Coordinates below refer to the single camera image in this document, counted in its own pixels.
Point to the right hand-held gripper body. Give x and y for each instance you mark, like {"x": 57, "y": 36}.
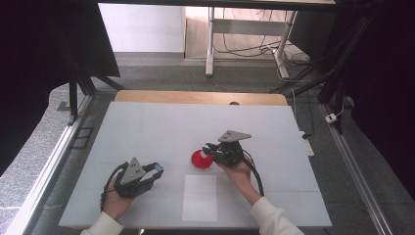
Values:
{"x": 230, "y": 151}

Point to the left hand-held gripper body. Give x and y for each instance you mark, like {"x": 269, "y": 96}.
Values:
{"x": 132, "y": 174}

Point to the small white piece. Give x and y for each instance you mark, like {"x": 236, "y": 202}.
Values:
{"x": 204, "y": 156}

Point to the red petri dish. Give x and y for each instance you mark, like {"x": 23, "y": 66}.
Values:
{"x": 199, "y": 162}

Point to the person's right hand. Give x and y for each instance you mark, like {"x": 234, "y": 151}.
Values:
{"x": 241, "y": 173}

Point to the person's left hand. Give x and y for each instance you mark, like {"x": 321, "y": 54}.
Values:
{"x": 114, "y": 204}

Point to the large white board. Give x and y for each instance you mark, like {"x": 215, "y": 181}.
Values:
{"x": 163, "y": 130}

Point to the white paper sheet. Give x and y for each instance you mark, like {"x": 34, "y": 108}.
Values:
{"x": 199, "y": 199}

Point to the dark round table grommet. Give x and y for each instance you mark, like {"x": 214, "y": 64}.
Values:
{"x": 234, "y": 103}

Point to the wooden table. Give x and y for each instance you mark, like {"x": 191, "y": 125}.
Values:
{"x": 195, "y": 97}

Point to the white power strip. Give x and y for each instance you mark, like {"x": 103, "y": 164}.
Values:
{"x": 307, "y": 145}

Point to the black metal stand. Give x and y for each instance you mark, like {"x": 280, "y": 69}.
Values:
{"x": 80, "y": 84}
{"x": 326, "y": 78}

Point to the small white adapter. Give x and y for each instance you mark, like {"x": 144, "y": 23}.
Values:
{"x": 331, "y": 118}

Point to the black curtain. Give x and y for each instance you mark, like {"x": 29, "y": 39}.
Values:
{"x": 39, "y": 65}
{"x": 385, "y": 81}

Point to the aluminium rail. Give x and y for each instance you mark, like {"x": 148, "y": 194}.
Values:
{"x": 355, "y": 169}
{"x": 49, "y": 169}

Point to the white desk frame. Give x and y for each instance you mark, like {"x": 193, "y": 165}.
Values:
{"x": 248, "y": 27}

